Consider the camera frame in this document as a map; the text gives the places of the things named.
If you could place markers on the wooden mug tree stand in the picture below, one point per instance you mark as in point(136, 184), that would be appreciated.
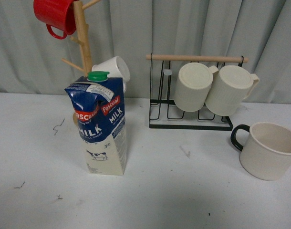
point(82, 39)

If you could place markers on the red mug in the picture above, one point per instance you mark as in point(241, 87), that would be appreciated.
point(58, 15)

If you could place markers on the black wire cup rack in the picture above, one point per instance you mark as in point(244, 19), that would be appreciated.
point(161, 106)

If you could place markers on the grey curtain backdrop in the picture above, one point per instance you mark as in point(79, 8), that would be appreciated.
point(31, 59)

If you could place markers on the blue white milk carton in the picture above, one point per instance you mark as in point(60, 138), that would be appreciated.
point(99, 109)

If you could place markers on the left cream ribbed cup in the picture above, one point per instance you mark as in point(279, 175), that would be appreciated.
point(193, 84)

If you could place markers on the right cream ribbed cup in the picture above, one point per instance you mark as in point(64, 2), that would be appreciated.
point(230, 87)

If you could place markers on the white mug on tree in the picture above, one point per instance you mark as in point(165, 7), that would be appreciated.
point(116, 67)

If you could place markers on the cream mug black handle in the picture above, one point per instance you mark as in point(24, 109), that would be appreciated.
point(265, 149)

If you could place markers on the cream ribbed cup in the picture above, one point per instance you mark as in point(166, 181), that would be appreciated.
point(193, 84)
point(230, 87)

